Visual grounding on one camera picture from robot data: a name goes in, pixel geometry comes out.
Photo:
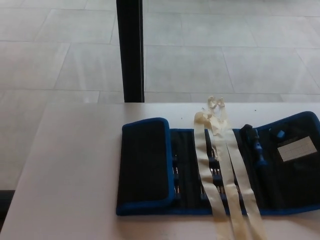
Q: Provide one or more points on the black blue-trimmed fabric toolkit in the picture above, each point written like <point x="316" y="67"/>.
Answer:
<point x="145" y="162"/>

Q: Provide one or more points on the wide beige tape strip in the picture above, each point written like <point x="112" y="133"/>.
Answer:
<point x="203" y="150"/>

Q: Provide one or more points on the narrow beige tape strip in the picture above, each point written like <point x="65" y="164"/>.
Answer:
<point x="237" y="160"/>

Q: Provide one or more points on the small blue plastic piece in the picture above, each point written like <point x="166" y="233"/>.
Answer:
<point x="280" y="133"/>

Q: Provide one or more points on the white label card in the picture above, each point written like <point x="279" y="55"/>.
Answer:
<point x="296" y="148"/>

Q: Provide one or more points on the black vertical post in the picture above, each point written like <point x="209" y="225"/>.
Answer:
<point x="130" y="50"/>

